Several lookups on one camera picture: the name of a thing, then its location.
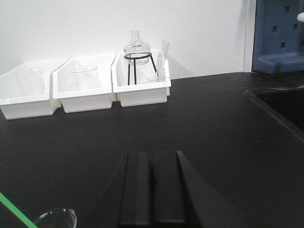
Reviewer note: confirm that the tall glass beaker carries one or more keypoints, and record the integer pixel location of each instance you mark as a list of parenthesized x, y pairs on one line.
[(31, 81)]

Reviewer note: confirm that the green plastic spoon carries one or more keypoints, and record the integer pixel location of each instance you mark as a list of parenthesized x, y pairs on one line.
[(19, 214)]

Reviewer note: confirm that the round glass flask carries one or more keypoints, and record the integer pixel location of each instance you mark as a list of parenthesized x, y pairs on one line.
[(136, 48)]

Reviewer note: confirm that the black lab sink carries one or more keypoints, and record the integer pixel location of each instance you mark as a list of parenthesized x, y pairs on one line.
[(284, 104)]

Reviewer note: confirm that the blue pegboard drying rack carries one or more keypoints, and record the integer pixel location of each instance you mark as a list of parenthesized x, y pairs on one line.
[(279, 37)]

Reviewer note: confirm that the glass test tube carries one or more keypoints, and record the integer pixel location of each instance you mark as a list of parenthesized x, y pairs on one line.
[(160, 75)]

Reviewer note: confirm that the white plastic bin middle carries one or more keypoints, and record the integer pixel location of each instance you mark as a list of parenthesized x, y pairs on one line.
[(73, 100)]

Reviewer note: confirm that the clear glass dish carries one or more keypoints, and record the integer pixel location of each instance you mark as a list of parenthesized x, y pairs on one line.
[(57, 218)]

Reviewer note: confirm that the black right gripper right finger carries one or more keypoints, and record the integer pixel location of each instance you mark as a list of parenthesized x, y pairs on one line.
[(168, 204)]

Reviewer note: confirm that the black wire tripod stand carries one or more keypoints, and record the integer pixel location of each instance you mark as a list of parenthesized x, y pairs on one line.
[(134, 69)]

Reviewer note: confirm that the white plastic bin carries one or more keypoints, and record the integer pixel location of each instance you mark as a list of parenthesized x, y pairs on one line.
[(145, 89), (73, 100), (15, 106)]

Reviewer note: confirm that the white plastic bin right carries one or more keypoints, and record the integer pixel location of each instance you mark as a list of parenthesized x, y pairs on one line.
[(145, 89)]

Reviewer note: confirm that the white plastic bin left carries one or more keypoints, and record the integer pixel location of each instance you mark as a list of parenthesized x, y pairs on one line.
[(15, 106)]

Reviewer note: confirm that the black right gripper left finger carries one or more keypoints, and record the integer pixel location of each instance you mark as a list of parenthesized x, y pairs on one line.
[(136, 200)]

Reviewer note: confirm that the short glass beaker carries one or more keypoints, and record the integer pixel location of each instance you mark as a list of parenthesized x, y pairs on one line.
[(86, 77)]

